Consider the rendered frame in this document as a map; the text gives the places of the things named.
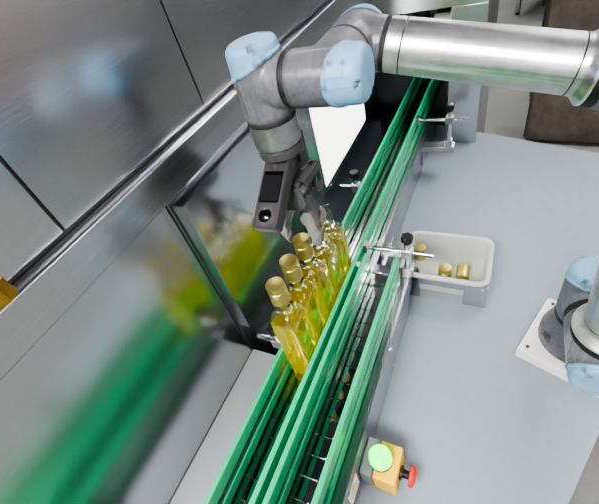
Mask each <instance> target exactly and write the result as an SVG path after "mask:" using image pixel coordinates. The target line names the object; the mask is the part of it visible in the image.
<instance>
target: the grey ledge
mask: <svg viewBox="0 0 599 504"><path fill-rule="evenodd" d="M275 356H276V355H273V354H269V353H266V352H263V351H259V350H256V349H253V351H252V353H251V354H250V356H249V358H248V360H247V362H246V364H245V365H244V367H243V369H242V371H241V373H240V375H239V376H238V378H237V380H236V382H235V384H234V386H233V388H232V389H231V391H230V393H229V395H228V397H227V399H226V400H225V402H224V404H223V406H222V408H221V410H220V412H219V413H218V415H217V417H216V419H215V421H214V423H213V424H212V426H211V428H210V430H209V432H208V434H207V436H206V437H205V439H204V441H203V443H202V445H201V447H200V448H199V450H198V452H197V454H196V456H195V458H194V459H193V461H192V463H191V465H190V467H189V469H188V471H187V472H186V474H185V476H184V478H183V480H182V482H181V483H180V485H179V487H178V489H177V491H176V493H175V495H174V496H173V498H172V500H171V502H170V504H202V503H203V501H204V499H205V497H206V495H207V493H208V491H209V489H210V487H211V485H212V483H213V481H214V479H215V477H216V475H217V473H218V471H219V469H220V467H221V465H222V463H223V461H224V459H225V457H226V455H227V453H228V451H229V449H230V447H231V445H232V443H233V441H234V439H235V437H236V435H237V433H238V431H239V429H240V427H241V425H242V423H243V421H244V419H245V417H246V415H247V413H248V411H249V409H250V407H251V405H252V402H253V400H254V398H255V396H256V394H257V392H258V390H259V388H260V386H261V384H262V382H263V380H264V378H265V376H266V374H267V372H268V370H269V368H270V366H271V364H272V362H273V360H274V358H275Z"/></svg>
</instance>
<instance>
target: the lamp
mask: <svg viewBox="0 0 599 504"><path fill-rule="evenodd" d="M369 462H370V465H371V467H372V468H373V469H374V470H375V471H377V472H380V473H384V472H387V471H389V470H390V469H391V467H392V465H393V457H392V454H391V452H390V450H389V449H388V448H387V447H386V446H385V445H382V444H377V445H374V446H373V447H372V448H371V449H370V451H369Z"/></svg>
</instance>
